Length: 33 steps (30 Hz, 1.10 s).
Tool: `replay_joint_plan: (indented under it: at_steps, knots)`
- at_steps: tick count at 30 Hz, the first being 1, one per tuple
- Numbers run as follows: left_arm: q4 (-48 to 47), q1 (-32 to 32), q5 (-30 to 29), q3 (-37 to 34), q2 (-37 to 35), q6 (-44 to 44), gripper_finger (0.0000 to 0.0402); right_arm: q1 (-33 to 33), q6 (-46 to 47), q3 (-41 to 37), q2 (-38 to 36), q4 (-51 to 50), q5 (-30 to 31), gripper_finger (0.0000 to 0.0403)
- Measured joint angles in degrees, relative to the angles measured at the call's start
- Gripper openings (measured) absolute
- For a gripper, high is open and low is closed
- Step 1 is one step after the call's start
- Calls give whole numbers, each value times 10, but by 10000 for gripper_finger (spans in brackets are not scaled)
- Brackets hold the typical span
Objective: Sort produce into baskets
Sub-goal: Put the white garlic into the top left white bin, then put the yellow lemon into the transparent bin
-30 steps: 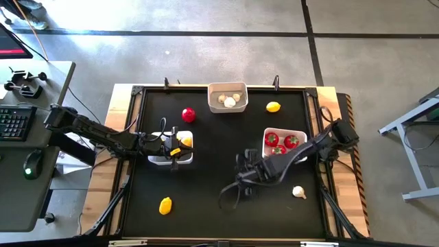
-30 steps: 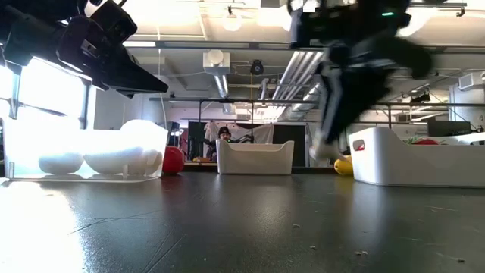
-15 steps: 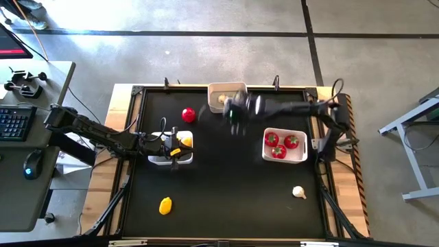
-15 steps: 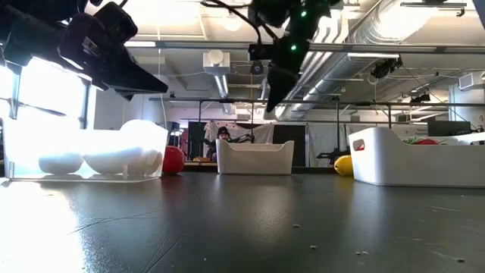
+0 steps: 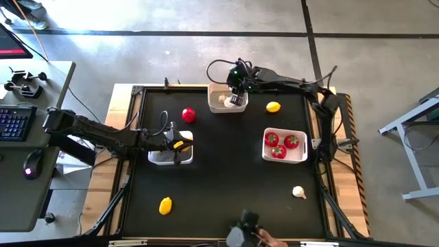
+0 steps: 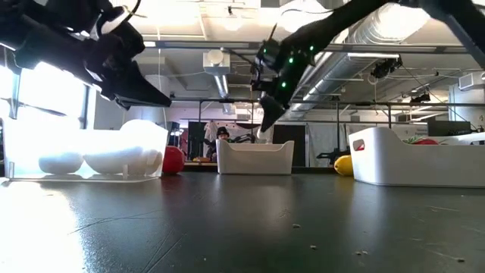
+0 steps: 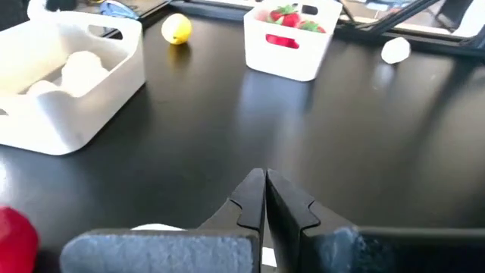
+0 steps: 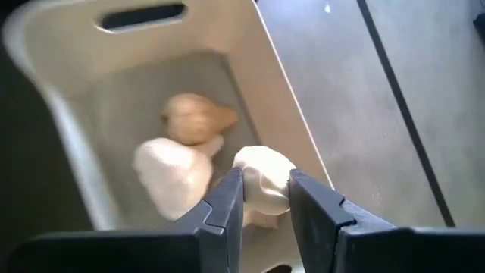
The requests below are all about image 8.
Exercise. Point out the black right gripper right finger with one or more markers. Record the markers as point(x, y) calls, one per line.
point(322, 235)

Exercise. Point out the beige plastic basket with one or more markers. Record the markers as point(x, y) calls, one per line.
point(94, 57)

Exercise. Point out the black floor tape strip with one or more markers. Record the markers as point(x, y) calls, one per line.
point(405, 113)

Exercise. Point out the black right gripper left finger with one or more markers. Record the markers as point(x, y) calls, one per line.
point(223, 227)

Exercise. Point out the beige garlic bulb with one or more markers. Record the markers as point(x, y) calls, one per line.
point(193, 119)

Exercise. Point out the small white garlic bulb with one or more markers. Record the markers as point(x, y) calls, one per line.
point(265, 178)

